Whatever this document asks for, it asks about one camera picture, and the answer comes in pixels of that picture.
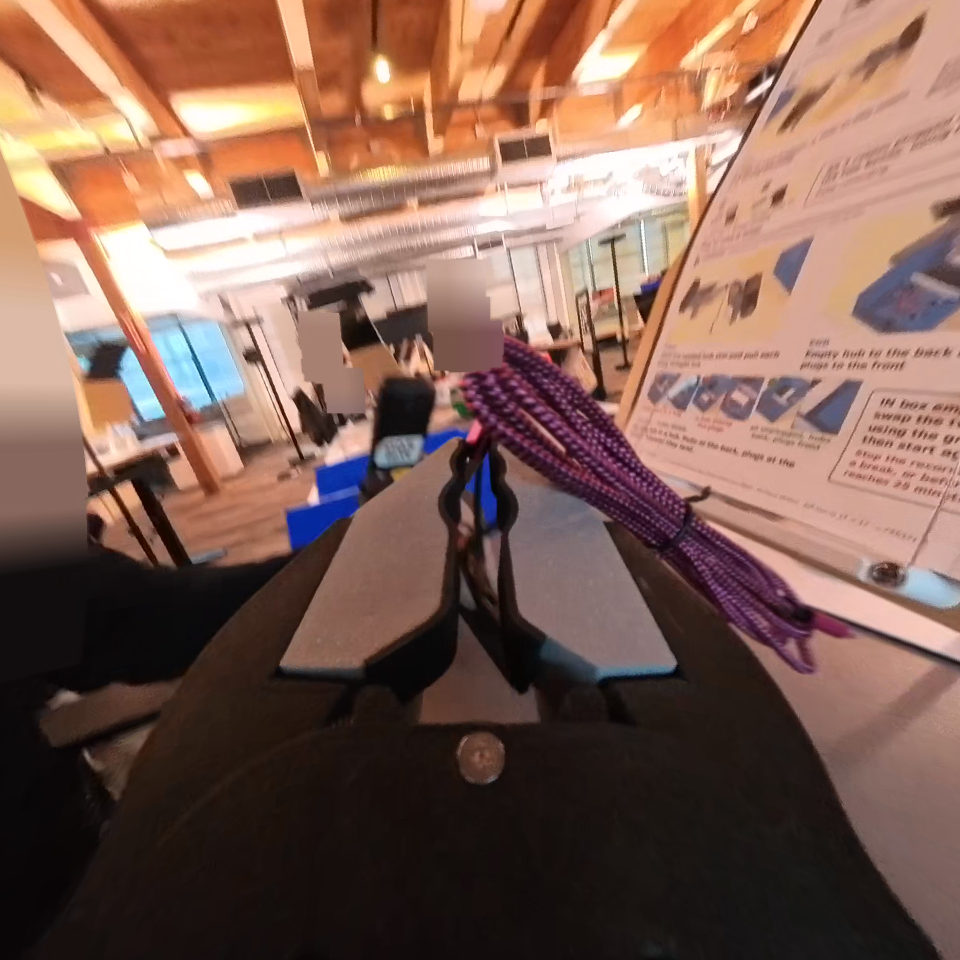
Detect blue plastic box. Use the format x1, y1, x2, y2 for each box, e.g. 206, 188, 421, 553
285, 431, 500, 552

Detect black frame table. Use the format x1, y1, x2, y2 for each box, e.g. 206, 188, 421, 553
84, 442, 195, 569

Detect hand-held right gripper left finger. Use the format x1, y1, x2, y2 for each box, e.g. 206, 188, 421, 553
279, 438, 460, 695

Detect printed instruction sheet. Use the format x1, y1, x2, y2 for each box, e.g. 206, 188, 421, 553
626, 0, 960, 545

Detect person's left forearm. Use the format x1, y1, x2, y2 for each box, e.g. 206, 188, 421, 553
0, 547, 301, 695

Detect white cabinet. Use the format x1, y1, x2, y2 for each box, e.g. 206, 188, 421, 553
168, 423, 246, 490

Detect wooden support post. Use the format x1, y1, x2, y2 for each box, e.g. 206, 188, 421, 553
71, 217, 224, 496

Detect wooden sign board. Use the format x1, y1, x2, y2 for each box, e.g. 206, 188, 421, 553
615, 0, 960, 665

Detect black pole stand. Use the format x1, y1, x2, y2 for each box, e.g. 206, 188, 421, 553
600, 232, 637, 374

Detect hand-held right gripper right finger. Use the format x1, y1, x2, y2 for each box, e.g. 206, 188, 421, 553
491, 452, 680, 691

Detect magenta braided usb cable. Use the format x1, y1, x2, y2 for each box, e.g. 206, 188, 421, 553
459, 337, 852, 674

